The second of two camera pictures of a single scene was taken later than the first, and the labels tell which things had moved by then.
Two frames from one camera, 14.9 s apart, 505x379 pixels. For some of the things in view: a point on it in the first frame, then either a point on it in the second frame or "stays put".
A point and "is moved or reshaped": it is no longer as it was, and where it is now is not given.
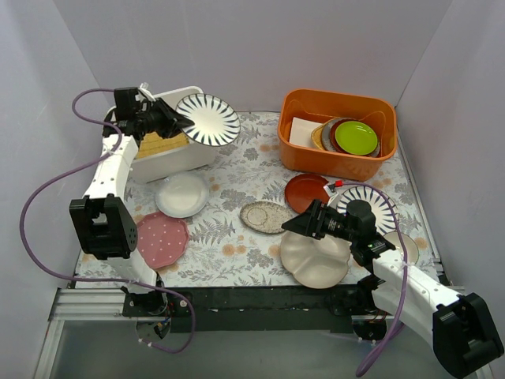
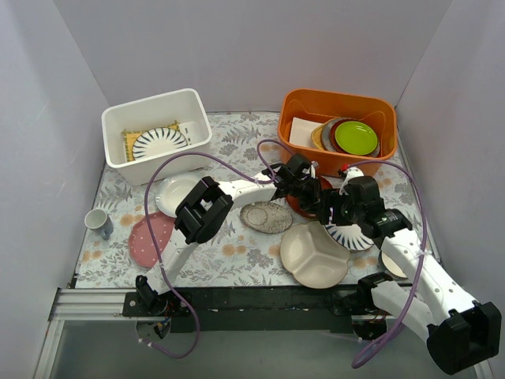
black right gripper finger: (312, 223) → (331, 198)
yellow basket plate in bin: (316, 136) stays put
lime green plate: (356, 137) stays put
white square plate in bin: (301, 130) stays put
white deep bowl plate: (181, 195) stays put
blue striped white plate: (215, 123) → (158, 140)
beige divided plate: (315, 263) stays put
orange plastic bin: (335, 134) stays put
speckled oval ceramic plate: (265, 217) stays put
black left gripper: (166, 119) → (312, 193)
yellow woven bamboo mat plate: (152, 143) is moved or reshaped
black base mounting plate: (288, 309) stays put
